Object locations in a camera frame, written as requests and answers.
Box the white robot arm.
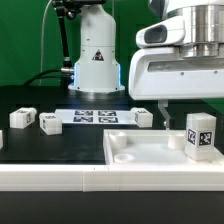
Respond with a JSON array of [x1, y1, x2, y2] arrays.
[[68, 0, 224, 111]]

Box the white part at left edge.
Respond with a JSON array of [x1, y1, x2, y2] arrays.
[[0, 130, 3, 150]]

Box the black cable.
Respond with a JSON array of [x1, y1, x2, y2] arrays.
[[22, 68, 75, 87]]

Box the white U-shaped obstacle fence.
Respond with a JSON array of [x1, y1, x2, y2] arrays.
[[0, 163, 224, 192]]

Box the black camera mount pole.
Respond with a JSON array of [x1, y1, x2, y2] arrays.
[[52, 0, 107, 67]]

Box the white cable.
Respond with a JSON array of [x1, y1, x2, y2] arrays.
[[39, 0, 54, 87]]

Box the white tag sheet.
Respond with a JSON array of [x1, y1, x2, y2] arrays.
[[55, 109, 136, 125]]

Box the white square tabletop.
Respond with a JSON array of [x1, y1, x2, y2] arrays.
[[103, 129, 224, 166]]

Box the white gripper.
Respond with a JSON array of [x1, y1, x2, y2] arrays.
[[128, 16, 224, 130]]

